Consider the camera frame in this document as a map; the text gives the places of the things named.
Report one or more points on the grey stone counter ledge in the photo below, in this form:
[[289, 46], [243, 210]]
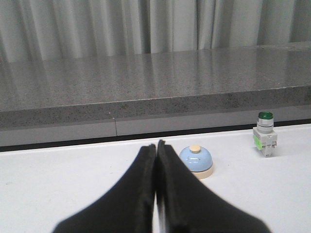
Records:
[[98, 97]]

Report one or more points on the blue desk bell cream base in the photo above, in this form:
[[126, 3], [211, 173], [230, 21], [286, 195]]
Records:
[[198, 160]]

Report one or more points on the green pushbutton switch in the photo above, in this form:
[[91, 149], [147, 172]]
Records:
[[264, 136]]

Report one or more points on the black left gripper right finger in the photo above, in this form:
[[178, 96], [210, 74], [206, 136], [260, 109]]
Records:
[[185, 205]]

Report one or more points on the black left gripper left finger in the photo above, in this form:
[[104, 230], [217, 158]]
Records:
[[126, 208]]

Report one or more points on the grey curtain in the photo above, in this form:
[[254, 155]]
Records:
[[32, 30]]

